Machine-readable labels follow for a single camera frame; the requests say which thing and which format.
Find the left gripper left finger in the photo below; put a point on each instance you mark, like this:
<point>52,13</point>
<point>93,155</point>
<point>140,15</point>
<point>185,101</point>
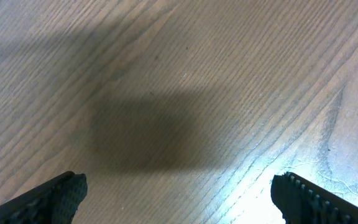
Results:
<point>55,201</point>

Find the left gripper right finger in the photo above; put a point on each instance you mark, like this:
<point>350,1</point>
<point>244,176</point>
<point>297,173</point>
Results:
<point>303,202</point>

